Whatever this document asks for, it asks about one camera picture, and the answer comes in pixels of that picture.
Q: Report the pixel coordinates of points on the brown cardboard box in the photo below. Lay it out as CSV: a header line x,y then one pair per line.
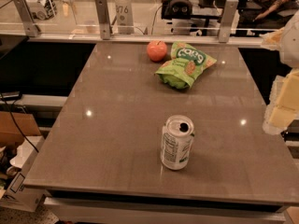
x,y
13,128

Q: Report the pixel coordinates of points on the numbered white sign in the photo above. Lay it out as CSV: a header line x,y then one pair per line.
x,y
124,16

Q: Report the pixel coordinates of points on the metal bracket post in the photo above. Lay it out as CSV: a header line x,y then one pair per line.
x,y
227,19
27,20
103,19

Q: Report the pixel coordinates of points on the grey machine behind glass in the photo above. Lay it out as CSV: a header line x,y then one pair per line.
x,y
42,9

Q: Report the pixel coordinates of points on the middle metal bracket post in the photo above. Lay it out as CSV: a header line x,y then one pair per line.
x,y
103,19

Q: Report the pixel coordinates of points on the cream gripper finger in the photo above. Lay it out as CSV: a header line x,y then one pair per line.
x,y
284,103
271,40

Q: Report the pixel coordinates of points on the green chip bag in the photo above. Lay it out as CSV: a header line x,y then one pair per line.
x,y
186,64

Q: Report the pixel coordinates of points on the right metal bracket post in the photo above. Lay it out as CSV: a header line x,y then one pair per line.
x,y
227,19

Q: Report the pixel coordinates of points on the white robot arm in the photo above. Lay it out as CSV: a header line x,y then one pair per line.
x,y
289,43

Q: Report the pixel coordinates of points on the black vr headset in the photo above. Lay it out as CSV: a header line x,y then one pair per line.
x,y
177,9

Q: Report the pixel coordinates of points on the white cardboard box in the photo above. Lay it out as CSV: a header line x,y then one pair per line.
x,y
16,195

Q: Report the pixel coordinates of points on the left metal bracket post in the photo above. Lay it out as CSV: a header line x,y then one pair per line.
x,y
27,20

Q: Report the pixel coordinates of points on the red apple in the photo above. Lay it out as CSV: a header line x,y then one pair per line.
x,y
156,50

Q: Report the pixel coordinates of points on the white 7up soda can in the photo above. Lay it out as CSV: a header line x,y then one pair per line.
x,y
176,144

